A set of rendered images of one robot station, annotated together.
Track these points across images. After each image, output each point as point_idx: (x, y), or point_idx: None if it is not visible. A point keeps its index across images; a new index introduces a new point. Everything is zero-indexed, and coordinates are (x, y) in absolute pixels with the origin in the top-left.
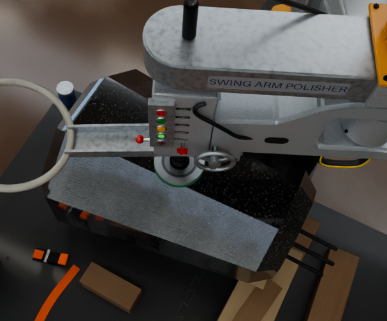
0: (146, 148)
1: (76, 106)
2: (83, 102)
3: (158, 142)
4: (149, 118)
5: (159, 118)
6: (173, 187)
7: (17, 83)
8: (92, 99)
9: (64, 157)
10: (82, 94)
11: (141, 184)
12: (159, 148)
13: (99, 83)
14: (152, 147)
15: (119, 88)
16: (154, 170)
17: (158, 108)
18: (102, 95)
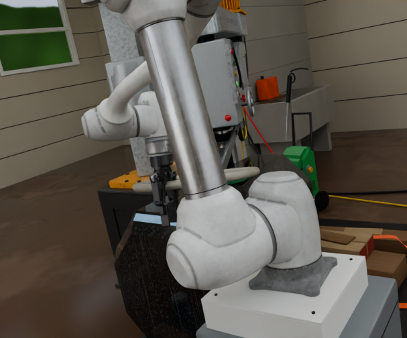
0: (228, 140)
1: (154, 230)
2: (156, 219)
3: (239, 93)
4: (231, 62)
5: (233, 59)
6: (249, 181)
7: (141, 182)
8: (156, 211)
9: (226, 169)
10: (142, 233)
11: (243, 196)
12: (237, 111)
13: (139, 214)
14: (225, 148)
15: (151, 204)
16: (235, 182)
17: (230, 47)
18: (154, 208)
